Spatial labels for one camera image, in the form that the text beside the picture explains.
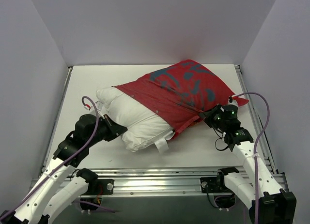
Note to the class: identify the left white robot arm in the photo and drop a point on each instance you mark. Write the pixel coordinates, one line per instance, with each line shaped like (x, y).
(62, 182)

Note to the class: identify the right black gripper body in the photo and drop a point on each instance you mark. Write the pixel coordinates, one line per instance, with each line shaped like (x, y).
(208, 115)

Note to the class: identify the white pillow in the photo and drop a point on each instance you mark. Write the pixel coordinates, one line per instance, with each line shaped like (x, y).
(144, 127)

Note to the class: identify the red printed pillowcase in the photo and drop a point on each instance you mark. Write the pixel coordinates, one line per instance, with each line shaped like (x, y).
(180, 92)

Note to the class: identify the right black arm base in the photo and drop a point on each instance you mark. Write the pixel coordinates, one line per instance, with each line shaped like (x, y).
(211, 185)

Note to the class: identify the aluminium mounting rail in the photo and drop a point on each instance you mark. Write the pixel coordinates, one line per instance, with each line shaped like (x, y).
(155, 182)

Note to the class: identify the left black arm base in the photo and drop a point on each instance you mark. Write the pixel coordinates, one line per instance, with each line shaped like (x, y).
(99, 186)

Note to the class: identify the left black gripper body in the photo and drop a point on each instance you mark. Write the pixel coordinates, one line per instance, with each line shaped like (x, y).
(116, 129)

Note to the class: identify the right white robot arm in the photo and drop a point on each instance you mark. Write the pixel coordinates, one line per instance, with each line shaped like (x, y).
(267, 201)

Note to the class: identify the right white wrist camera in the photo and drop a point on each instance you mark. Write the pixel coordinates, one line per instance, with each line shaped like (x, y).
(232, 101)

